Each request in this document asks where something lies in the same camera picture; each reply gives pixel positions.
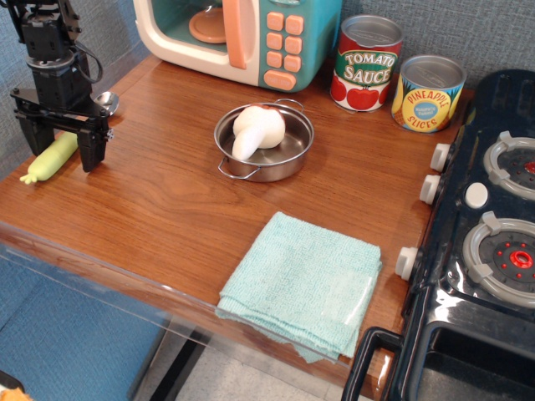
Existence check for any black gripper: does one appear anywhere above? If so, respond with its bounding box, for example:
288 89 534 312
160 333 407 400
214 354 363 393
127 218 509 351
10 58 113 172

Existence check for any spoon with yellow-green handle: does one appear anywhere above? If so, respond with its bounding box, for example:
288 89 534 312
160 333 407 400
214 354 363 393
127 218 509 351
19 91 120 185

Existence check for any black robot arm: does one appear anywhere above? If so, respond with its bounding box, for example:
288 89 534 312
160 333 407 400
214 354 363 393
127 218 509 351
1 1 112 172

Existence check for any light blue cloth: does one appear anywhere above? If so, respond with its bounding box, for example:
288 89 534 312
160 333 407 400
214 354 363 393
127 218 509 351
217 212 382 363

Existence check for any clear acrylic barrier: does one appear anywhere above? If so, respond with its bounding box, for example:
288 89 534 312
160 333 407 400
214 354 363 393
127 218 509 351
0 41 352 401

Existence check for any white toy mushroom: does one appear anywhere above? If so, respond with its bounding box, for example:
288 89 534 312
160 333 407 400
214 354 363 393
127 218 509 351
232 104 286 160

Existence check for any small steel pan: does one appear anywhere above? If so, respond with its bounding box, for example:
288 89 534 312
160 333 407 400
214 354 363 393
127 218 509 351
214 99 314 182

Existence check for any teal toy microwave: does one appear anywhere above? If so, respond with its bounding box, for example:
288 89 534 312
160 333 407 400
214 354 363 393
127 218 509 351
134 1 342 93

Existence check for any orange object at corner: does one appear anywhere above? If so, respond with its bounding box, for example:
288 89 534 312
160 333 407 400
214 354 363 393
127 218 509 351
1 371 33 401

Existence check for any tomato sauce can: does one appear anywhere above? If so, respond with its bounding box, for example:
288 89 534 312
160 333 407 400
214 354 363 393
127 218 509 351
330 14 403 112

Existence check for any pineapple slices can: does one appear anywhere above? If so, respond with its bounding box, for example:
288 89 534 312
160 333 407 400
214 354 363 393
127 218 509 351
391 54 466 133

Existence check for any black toy stove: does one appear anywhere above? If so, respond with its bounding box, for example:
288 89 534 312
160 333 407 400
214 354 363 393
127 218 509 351
343 69 534 400

